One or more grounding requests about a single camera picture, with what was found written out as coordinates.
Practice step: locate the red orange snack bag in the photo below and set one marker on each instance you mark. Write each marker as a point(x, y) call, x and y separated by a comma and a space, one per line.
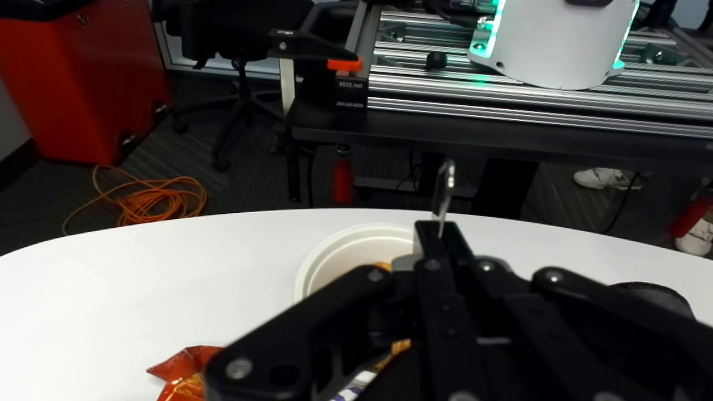
point(184, 368)

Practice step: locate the silver cake slicer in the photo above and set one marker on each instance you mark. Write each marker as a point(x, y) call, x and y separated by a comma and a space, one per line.
point(444, 189)

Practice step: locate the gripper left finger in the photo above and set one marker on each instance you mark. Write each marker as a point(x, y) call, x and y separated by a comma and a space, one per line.
point(312, 328)

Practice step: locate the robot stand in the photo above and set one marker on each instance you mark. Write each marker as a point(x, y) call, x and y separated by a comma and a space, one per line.
point(501, 131)

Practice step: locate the white shoe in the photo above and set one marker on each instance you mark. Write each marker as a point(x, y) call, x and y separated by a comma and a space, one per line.
point(696, 238)
point(604, 178)

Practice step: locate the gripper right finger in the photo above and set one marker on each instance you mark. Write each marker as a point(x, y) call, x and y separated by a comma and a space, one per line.
point(557, 334)

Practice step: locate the black clamp with orange trigger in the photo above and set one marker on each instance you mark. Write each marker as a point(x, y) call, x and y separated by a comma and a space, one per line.
point(334, 61)

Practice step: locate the black office chair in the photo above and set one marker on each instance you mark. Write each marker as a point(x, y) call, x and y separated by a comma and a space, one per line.
point(239, 33)

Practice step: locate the white bowl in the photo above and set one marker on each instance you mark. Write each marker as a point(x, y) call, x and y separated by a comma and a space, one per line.
point(345, 250)

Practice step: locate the red cabinet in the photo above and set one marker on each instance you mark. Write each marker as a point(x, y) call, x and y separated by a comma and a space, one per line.
point(78, 78)

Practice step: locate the black bowl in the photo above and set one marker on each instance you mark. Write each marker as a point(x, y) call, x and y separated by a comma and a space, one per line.
point(657, 295)

